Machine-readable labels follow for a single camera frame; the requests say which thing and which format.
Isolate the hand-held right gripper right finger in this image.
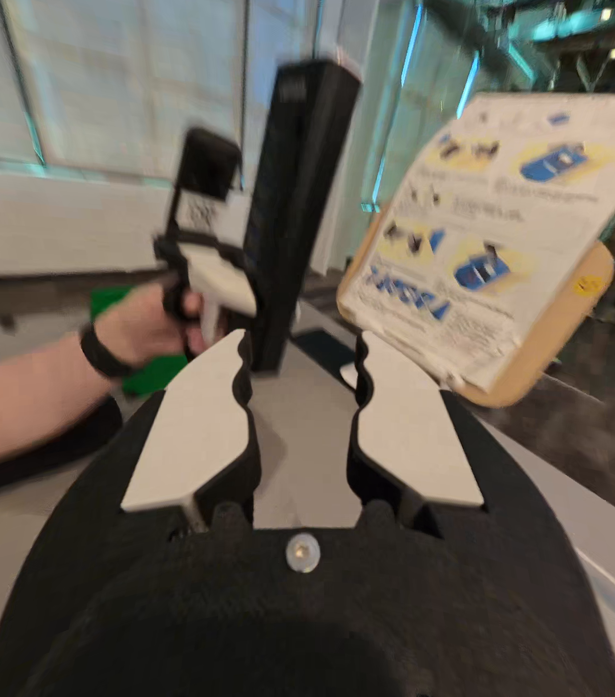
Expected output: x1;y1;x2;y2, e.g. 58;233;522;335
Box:
347;330;486;511

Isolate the person's left forearm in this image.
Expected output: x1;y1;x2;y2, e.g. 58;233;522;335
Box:
0;334;113;473

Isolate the large window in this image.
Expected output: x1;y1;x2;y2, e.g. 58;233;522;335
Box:
0;0;320;182

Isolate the dark grey usb hub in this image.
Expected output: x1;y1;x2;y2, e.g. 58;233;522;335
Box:
242;58;364;375

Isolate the person's left hand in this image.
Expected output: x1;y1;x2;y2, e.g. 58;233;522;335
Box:
93;282;217;378

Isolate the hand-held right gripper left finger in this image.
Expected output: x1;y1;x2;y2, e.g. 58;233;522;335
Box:
120;328;263;515

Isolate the green plastic bin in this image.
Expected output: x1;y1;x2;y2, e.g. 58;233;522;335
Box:
89;286;189;396

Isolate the instruction sheet on wooden stand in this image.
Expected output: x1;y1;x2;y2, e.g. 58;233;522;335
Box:
336;91;615;409

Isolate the black wristband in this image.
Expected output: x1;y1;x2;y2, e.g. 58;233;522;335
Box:
78;320;135;380

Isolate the dark desk cable cover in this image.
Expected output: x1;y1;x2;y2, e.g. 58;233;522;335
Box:
291;328;358;372

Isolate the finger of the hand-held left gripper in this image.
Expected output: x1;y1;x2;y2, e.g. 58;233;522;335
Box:
183;248;259;347

